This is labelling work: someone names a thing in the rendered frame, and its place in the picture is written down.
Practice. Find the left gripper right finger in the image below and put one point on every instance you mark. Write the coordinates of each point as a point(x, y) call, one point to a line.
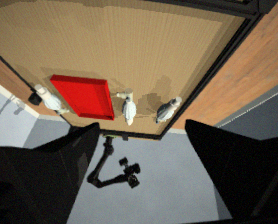
point(243, 169)

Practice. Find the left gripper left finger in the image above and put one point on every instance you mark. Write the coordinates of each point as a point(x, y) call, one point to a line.
point(49, 177)

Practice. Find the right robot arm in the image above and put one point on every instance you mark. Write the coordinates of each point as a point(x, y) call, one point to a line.
point(95, 174)

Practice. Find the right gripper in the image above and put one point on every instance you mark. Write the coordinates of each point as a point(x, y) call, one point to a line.
point(129, 179)

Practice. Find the red tray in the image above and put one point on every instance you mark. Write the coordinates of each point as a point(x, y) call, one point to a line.
point(89, 98)

